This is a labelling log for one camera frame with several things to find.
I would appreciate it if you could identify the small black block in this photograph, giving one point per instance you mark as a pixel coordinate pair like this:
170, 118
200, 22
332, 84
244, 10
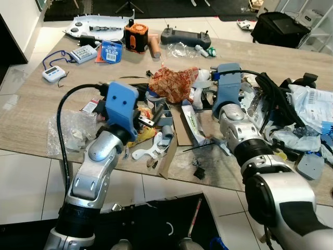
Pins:
200, 173

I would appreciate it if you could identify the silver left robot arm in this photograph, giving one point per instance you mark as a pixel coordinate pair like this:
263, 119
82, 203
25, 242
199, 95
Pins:
98, 156

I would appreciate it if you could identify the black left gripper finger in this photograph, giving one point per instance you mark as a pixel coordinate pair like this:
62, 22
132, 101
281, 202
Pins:
158, 108
148, 123

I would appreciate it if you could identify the grey robot foot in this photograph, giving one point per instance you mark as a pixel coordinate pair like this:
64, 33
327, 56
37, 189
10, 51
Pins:
190, 244
120, 245

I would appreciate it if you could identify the black zip tie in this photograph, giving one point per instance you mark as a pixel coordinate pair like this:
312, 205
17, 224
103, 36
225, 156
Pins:
200, 146

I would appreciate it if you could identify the black bag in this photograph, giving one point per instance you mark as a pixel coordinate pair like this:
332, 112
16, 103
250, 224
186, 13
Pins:
281, 28

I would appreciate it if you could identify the orange black device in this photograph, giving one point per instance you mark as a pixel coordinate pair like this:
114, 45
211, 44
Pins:
136, 37

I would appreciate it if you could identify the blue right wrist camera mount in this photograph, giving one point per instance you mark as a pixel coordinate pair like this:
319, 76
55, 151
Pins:
227, 88

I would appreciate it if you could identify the grey left robot foot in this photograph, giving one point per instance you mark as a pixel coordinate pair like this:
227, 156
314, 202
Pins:
120, 245

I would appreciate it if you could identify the white plastic shell panel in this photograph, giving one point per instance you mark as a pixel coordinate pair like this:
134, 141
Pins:
96, 25

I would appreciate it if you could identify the small white green bottle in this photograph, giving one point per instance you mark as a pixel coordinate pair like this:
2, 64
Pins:
204, 50

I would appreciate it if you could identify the grey keypad device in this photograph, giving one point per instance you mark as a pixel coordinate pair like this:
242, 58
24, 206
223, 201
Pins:
84, 54

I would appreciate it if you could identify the brown cardboard piece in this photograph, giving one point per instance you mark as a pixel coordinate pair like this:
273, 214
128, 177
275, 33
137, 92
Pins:
179, 133

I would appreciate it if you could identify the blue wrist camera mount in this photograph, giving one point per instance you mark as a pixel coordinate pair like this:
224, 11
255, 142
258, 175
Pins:
227, 88
120, 107

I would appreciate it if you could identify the beige cylinder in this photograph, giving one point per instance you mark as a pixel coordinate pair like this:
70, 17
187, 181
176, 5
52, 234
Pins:
154, 46

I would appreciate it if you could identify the white plastic bracket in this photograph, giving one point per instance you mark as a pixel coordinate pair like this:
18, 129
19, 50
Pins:
148, 151

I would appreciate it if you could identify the crumpled red patterned wrapper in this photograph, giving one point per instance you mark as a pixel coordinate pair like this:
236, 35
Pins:
174, 83

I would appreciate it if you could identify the blue grey printed part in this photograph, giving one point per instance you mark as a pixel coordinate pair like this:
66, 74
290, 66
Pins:
311, 166

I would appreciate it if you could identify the small clear plastic bag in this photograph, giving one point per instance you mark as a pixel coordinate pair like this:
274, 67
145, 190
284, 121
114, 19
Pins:
182, 50

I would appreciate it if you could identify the small yellow cap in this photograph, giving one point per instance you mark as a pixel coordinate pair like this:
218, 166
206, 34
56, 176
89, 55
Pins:
281, 155

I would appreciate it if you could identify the grey right robot foot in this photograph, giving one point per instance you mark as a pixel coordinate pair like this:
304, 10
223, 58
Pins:
190, 244

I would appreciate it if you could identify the white green packet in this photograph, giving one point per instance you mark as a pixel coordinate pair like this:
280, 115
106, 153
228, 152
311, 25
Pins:
192, 122

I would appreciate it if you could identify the grey printed bracket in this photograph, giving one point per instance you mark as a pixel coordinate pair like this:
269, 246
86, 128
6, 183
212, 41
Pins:
165, 117

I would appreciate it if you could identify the yellow snack wrapper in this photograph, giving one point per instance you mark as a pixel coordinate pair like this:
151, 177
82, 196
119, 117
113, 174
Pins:
140, 138

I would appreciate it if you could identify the dark grey remote controller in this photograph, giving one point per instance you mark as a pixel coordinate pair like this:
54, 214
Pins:
184, 36

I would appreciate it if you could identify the blue white small box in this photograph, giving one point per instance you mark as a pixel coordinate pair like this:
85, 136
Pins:
112, 52

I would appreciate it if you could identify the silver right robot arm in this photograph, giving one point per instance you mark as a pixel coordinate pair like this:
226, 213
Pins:
265, 182

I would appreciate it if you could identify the large crumpled clear plastic bag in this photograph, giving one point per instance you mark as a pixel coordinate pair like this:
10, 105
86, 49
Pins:
75, 133

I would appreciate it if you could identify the dark cabinet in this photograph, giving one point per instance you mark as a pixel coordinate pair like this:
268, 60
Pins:
10, 44

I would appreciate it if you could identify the white barcode mailer bag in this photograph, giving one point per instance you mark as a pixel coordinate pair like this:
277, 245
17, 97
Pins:
312, 104

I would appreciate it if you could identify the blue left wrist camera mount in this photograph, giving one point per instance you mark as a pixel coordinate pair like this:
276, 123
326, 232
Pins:
120, 107

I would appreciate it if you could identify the small white floor item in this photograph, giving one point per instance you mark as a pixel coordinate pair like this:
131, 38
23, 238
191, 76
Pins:
245, 24

